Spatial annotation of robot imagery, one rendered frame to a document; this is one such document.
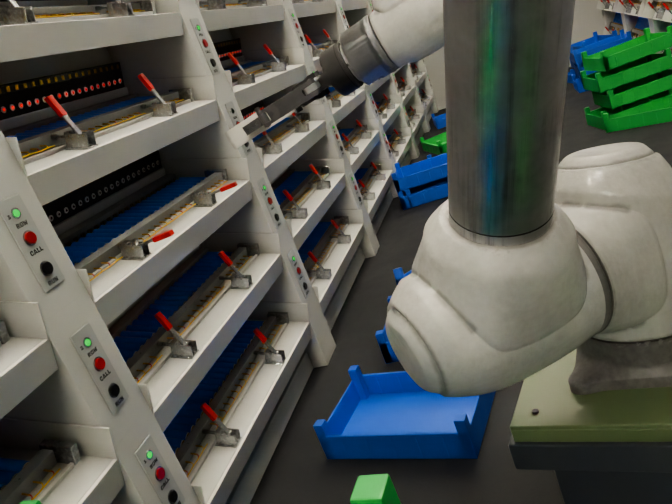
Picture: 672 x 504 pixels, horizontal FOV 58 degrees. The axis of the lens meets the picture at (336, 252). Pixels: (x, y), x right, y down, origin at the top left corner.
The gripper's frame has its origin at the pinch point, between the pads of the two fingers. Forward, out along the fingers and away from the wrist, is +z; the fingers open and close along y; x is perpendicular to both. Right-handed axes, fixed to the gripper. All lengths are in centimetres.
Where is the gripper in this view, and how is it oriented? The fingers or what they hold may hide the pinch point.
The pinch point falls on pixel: (251, 128)
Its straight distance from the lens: 103.7
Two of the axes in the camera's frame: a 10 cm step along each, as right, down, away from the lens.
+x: -5.3, -8.2, -2.2
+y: 2.3, -3.9, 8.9
